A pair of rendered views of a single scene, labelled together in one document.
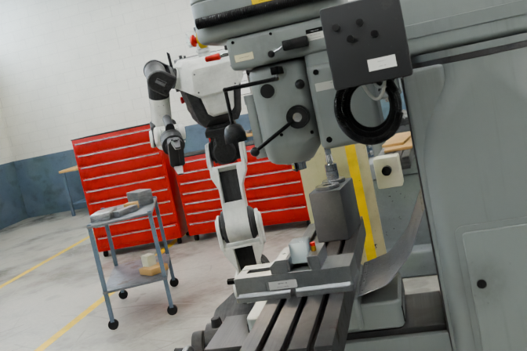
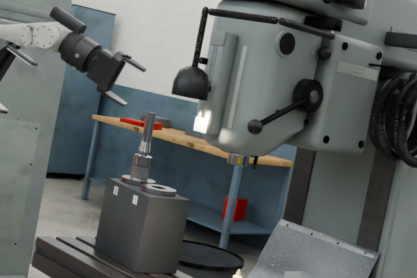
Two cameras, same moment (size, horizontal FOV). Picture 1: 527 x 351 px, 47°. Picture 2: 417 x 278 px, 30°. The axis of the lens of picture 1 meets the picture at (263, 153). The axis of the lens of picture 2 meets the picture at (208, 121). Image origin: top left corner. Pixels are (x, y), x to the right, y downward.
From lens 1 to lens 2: 1.76 m
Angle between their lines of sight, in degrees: 57
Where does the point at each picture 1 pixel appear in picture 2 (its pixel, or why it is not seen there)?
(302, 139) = (293, 127)
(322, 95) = (339, 78)
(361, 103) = (364, 105)
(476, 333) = not seen: outside the picture
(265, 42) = not seen: outside the picture
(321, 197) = (165, 206)
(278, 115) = (283, 84)
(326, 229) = (153, 254)
